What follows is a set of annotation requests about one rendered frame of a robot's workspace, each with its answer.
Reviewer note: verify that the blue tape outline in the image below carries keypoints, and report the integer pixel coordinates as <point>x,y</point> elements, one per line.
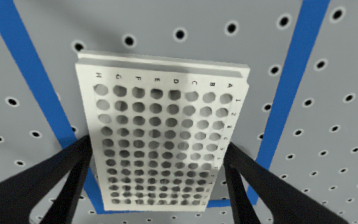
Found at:
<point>19,44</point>

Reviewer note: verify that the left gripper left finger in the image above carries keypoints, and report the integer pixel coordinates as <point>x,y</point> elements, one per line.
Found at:
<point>20,193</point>

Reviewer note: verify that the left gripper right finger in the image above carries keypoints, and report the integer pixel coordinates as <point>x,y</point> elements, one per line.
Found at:
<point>287,204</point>

